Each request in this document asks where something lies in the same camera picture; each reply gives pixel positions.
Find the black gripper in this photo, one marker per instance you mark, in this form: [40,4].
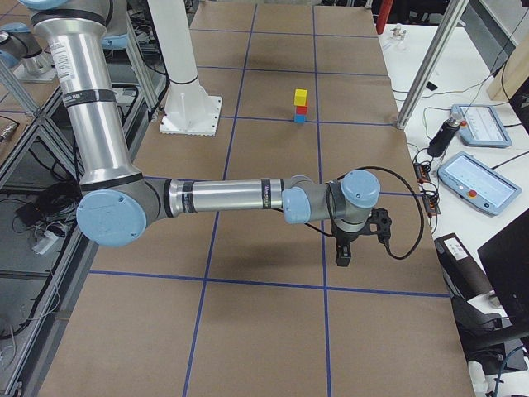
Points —
[345,237]

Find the yellow cube block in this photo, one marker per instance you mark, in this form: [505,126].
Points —
[300,97]

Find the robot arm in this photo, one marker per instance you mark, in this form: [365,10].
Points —
[119,202]

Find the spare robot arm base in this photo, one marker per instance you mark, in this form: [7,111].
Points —
[24,56]

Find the orange electronics board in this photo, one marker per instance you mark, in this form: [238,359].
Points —
[429,190]

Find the black cardboard box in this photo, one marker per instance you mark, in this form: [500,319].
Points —
[464,272]

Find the near teach pendant tablet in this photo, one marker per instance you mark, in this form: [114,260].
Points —
[477,184]

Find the teach pendant tablet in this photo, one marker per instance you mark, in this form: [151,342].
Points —
[481,126]
[477,184]

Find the black water bottle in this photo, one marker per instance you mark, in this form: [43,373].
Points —
[442,139]

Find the black monitor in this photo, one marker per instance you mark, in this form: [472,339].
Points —
[505,260]

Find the far teach pendant tablet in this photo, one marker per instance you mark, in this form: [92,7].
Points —
[481,126]

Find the red cylinder object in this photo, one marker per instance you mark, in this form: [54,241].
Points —
[382,18]

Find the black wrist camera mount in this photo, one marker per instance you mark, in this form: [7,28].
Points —
[380,225]

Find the white camera pillar mount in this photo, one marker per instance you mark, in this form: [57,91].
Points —
[188,108]

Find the aluminium frame post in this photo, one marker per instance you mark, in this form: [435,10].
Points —
[439,41]

